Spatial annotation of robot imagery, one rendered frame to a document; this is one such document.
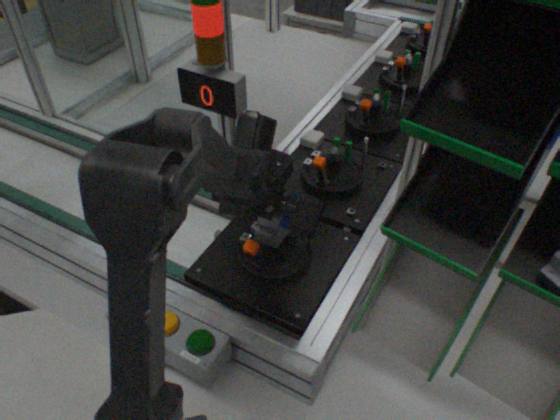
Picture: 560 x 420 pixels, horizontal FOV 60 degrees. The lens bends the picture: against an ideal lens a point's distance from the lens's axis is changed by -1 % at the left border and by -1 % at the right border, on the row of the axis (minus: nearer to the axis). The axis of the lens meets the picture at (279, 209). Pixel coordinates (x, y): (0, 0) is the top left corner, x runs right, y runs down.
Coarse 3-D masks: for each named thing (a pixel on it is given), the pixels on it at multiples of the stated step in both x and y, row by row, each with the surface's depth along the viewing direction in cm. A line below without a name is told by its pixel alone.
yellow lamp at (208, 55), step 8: (200, 40) 81; (208, 40) 81; (216, 40) 81; (224, 40) 83; (200, 48) 82; (208, 48) 82; (216, 48) 82; (224, 48) 84; (200, 56) 83; (208, 56) 83; (216, 56) 83; (224, 56) 84; (208, 64) 84; (216, 64) 84
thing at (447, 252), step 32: (448, 160) 67; (544, 160) 62; (416, 192) 66; (448, 192) 65; (480, 192) 64; (512, 192) 62; (384, 224) 63; (416, 224) 64; (448, 224) 63; (480, 224) 62; (448, 256) 61; (480, 256) 60
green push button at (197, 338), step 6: (198, 330) 79; (204, 330) 79; (192, 336) 78; (198, 336) 78; (204, 336) 78; (210, 336) 78; (192, 342) 77; (198, 342) 77; (204, 342) 77; (210, 342) 78; (192, 348) 77; (198, 348) 77; (204, 348) 77
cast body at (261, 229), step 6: (276, 216) 82; (258, 222) 85; (264, 222) 84; (270, 222) 83; (276, 222) 82; (258, 228) 84; (264, 228) 84; (270, 228) 84; (276, 228) 83; (282, 228) 84; (258, 234) 85; (264, 234) 84; (270, 234) 83; (276, 234) 83; (282, 234) 85; (264, 240) 85; (270, 240) 84; (276, 240) 83; (270, 246) 85; (276, 246) 84
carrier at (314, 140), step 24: (312, 144) 115; (336, 144) 106; (312, 168) 107; (336, 168) 104; (360, 168) 106; (288, 192) 104; (312, 192) 103; (336, 192) 101; (360, 192) 104; (384, 192) 104; (336, 216) 99; (360, 216) 99
